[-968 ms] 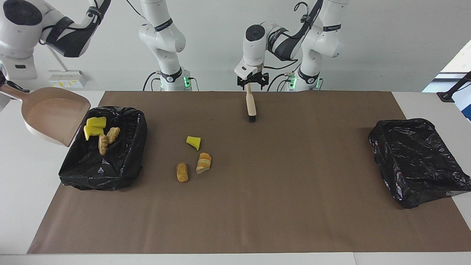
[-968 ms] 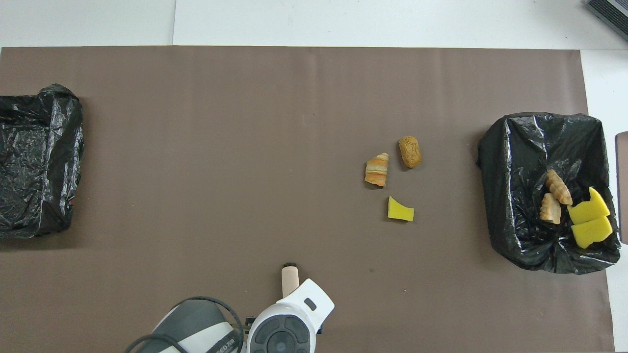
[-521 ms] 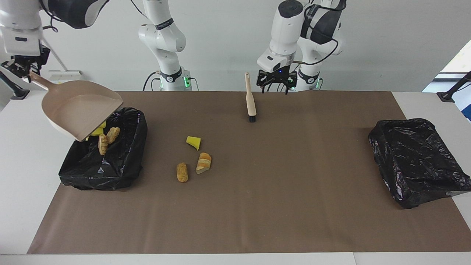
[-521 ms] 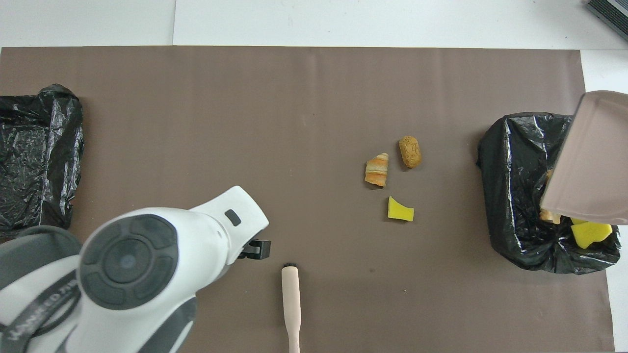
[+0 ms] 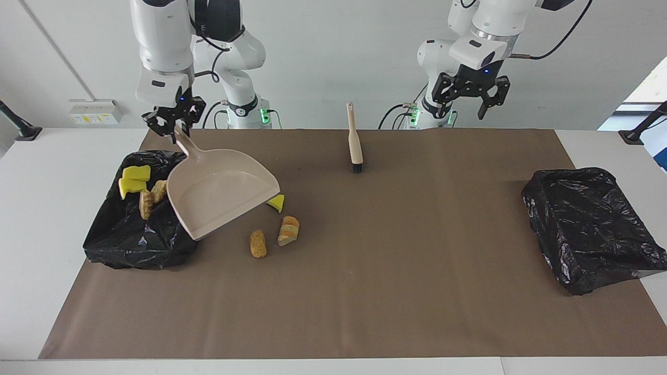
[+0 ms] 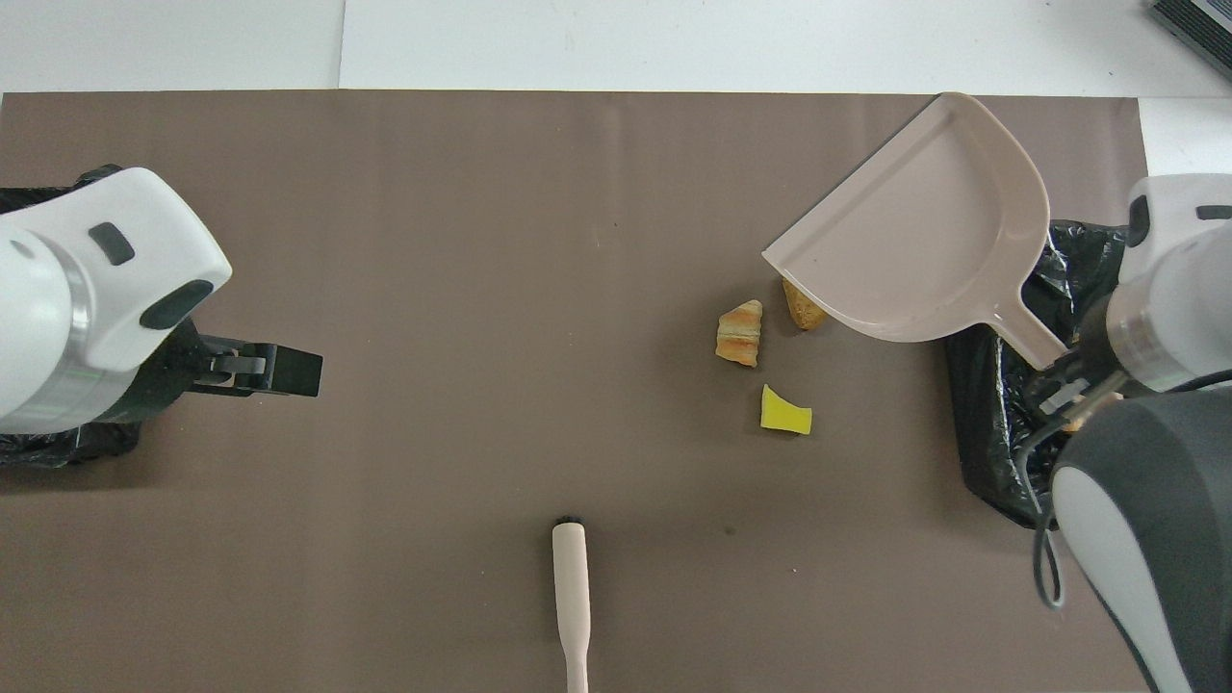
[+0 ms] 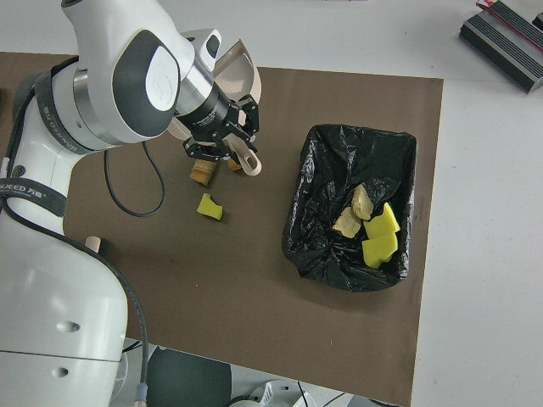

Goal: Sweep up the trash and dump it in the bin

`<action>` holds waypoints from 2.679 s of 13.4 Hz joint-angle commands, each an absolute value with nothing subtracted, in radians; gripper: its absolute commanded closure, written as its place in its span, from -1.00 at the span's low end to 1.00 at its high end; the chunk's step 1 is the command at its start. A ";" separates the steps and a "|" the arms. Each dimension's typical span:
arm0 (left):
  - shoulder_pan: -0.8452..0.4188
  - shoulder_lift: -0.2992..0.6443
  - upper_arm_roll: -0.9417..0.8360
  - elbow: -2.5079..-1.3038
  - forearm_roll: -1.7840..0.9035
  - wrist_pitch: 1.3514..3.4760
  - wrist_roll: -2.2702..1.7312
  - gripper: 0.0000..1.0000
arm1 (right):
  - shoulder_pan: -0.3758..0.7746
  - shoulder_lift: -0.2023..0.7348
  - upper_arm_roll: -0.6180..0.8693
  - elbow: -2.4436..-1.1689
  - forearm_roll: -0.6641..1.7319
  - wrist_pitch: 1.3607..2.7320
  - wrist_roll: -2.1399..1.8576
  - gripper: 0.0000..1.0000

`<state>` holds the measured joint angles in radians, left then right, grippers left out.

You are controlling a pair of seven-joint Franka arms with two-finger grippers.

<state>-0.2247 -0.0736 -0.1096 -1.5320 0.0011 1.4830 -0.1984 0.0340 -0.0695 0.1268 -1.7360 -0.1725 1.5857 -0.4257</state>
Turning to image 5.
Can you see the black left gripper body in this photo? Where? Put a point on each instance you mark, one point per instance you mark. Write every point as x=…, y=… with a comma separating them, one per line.
x=479, y=75

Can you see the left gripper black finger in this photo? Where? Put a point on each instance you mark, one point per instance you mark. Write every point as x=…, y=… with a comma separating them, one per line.
x=495, y=94
x=443, y=88

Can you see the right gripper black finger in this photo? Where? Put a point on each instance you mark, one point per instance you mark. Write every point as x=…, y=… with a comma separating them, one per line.
x=194, y=112
x=159, y=121

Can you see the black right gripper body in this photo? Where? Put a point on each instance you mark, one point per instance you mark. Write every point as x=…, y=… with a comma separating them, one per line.
x=177, y=107

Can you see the striped toy croissant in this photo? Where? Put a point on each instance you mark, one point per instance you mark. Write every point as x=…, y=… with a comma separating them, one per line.
x=146, y=204
x=288, y=230
x=160, y=191

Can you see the green and yellow sponge piece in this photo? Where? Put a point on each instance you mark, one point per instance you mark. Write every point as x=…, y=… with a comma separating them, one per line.
x=131, y=188

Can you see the beige plastic dustpan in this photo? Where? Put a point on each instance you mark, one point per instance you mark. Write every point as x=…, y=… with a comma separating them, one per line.
x=219, y=192

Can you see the beige brush with black bristles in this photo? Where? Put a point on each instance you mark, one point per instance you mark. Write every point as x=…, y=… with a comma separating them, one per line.
x=355, y=146

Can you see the brown toy nugget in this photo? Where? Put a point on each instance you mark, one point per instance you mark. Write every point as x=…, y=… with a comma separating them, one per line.
x=258, y=245

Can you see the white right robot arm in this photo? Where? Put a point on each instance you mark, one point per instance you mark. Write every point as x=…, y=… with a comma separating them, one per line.
x=161, y=41

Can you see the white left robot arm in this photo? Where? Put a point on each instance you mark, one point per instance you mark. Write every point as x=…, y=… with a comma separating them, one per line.
x=484, y=31

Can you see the black plastic lined bin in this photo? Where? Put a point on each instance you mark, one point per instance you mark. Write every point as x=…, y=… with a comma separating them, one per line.
x=130, y=239
x=589, y=224

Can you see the black clamp stand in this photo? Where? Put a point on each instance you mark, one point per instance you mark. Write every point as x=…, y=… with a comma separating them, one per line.
x=18, y=125
x=643, y=127

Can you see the bright window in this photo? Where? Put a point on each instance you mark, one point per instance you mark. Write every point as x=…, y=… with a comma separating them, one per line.
x=646, y=94

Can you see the brown paper table mat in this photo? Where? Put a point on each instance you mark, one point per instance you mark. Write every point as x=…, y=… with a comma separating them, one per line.
x=365, y=302

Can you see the white wall outlet box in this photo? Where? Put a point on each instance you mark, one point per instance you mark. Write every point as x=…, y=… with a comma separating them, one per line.
x=96, y=112

